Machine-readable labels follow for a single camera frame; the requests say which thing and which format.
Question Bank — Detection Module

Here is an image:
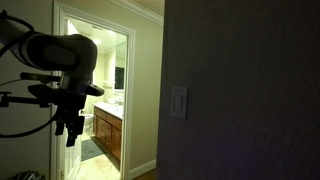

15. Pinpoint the white toilet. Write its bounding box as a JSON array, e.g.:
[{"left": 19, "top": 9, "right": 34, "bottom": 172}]
[{"left": 79, "top": 111, "right": 94, "bottom": 132}]

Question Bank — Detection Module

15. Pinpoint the dark bag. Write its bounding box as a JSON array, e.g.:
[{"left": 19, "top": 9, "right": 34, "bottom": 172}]
[{"left": 9, "top": 170, "right": 46, "bottom": 180}]

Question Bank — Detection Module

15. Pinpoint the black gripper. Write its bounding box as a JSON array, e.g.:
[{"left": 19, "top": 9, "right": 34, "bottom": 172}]
[{"left": 53, "top": 75, "right": 88, "bottom": 148}]

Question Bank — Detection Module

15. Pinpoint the white crown molding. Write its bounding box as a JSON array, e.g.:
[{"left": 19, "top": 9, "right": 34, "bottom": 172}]
[{"left": 111, "top": 0, "right": 165, "bottom": 26}]

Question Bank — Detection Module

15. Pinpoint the bathroom wall mirror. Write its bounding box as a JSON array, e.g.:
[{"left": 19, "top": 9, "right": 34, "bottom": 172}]
[{"left": 114, "top": 42, "right": 127, "bottom": 92}]

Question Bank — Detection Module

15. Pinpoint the white bathroom door frame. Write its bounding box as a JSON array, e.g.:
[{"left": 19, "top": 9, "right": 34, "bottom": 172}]
[{"left": 50, "top": 0, "right": 136, "bottom": 180}]

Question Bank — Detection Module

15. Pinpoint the wooden bathroom vanity cabinet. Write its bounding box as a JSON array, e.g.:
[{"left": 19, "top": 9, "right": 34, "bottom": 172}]
[{"left": 92, "top": 102, "right": 124, "bottom": 162}]

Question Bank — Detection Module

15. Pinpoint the white open bathroom door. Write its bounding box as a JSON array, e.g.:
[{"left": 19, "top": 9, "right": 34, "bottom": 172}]
[{"left": 63, "top": 130, "right": 83, "bottom": 180}]

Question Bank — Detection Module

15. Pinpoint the white wall light switch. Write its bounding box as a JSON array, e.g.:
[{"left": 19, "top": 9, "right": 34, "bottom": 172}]
[{"left": 170, "top": 86, "right": 189, "bottom": 120}]

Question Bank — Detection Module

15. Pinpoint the grey bath mat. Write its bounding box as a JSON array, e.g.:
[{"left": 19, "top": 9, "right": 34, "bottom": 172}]
[{"left": 80, "top": 138, "right": 107, "bottom": 162}]

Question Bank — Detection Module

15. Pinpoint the white baseboard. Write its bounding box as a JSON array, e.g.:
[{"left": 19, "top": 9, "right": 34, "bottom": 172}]
[{"left": 128, "top": 158, "right": 157, "bottom": 180}]

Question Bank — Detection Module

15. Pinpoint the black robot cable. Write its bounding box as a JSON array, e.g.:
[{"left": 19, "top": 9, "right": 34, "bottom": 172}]
[{"left": 0, "top": 9, "right": 64, "bottom": 139}]

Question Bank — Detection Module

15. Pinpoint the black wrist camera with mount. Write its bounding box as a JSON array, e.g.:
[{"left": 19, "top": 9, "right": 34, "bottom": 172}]
[{"left": 19, "top": 71, "right": 105, "bottom": 108}]

